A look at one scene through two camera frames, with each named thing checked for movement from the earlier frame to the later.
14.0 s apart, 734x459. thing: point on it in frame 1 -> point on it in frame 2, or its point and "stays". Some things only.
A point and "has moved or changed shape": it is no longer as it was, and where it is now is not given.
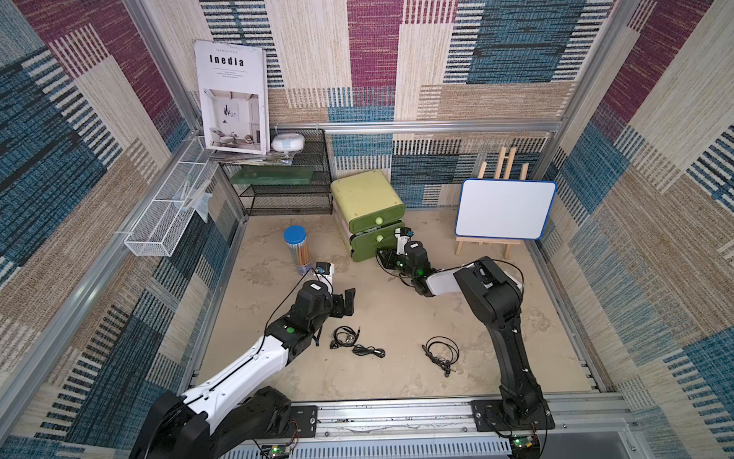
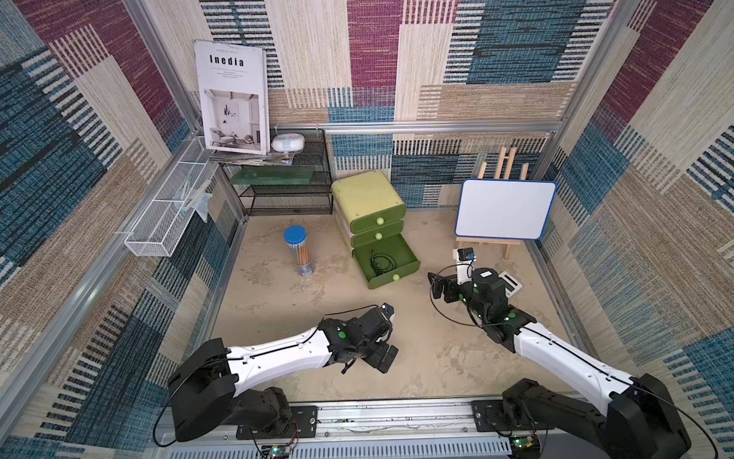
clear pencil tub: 295,239 stays
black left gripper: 337,310 -> 377,360
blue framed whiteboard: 505,208 stays
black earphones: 442,351 has moved or changed shape
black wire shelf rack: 304,187 stays
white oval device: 288,142 stays
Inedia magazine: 235,93 stays
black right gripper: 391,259 -> 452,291
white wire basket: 161,225 stays
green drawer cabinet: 367,208 has moved or changed shape
